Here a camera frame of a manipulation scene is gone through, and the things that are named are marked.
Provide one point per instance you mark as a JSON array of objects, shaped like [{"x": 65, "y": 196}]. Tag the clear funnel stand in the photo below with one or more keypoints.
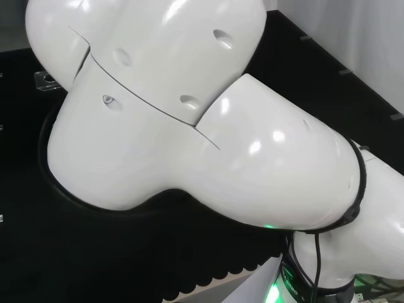
[{"x": 44, "y": 82}]

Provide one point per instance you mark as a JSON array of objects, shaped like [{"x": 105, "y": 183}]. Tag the grey tape piece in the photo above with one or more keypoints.
[
  {"x": 345, "y": 72},
  {"x": 305, "y": 38},
  {"x": 396, "y": 116}
]

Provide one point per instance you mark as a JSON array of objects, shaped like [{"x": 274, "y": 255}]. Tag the black bench cloth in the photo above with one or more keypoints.
[{"x": 126, "y": 252}]

